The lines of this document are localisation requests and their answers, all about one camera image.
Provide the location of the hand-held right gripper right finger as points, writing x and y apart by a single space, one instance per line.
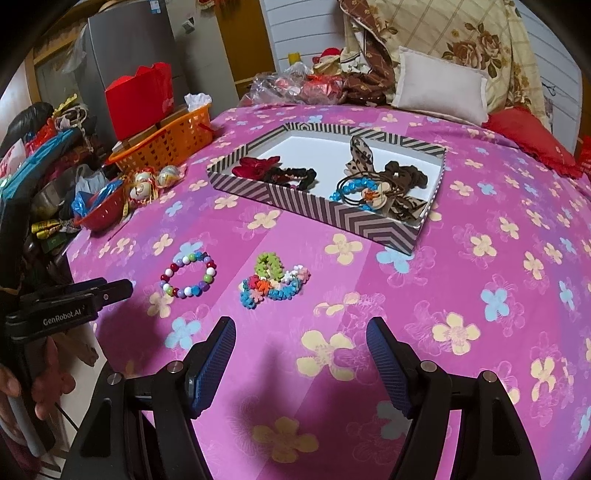
388 364

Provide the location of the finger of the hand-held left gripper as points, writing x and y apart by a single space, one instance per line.
113 290

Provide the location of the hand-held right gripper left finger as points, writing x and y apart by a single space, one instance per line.
210 364

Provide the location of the striped cardboard box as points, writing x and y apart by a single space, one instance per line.
323 217

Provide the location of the red satin hair bow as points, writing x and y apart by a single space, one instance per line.
254 167

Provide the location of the leopard print bow scrunchie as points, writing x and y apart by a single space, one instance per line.
406 175

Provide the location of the black scrunchie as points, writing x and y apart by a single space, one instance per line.
298 177

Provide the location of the person's left hand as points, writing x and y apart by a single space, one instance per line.
53 383

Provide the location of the red round plastic basket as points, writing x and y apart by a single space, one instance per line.
104 217

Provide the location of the gold foil packet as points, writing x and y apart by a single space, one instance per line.
51 227

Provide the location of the blue foil wrappers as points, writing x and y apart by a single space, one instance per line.
92 198

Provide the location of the white plastic bag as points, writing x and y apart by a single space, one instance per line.
90 180

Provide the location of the pink floral blanket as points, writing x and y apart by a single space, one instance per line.
461 277

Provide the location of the foil wrapped ball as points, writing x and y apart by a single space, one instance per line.
171 176

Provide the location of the blue cloth bag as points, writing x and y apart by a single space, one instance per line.
41 157

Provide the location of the brown cardboard box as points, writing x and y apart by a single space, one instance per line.
173 115
138 140

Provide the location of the orange plastic basket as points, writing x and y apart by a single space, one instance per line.
166 143

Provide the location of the red gift bag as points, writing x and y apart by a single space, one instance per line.
138 101

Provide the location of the white tissue paper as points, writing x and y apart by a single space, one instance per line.
197 100

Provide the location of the grey refrigerator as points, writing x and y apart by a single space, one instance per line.
138 41

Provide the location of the clear plastic bags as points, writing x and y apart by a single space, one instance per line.
277 85

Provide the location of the red ruffled cushion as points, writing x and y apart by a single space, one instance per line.
526 136

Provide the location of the yellow door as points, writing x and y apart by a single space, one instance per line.
244 41

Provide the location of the white pillow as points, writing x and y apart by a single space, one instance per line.
438 87

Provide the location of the red wrapped packets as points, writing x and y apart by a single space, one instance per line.
323 87

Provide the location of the yellow bottle cap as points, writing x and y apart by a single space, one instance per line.
294 58

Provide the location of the brown floral cloth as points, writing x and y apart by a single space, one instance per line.
369 64

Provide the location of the red plush doll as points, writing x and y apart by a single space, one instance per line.
328 60

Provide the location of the beige floral quilt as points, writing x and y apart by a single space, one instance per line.
485 32

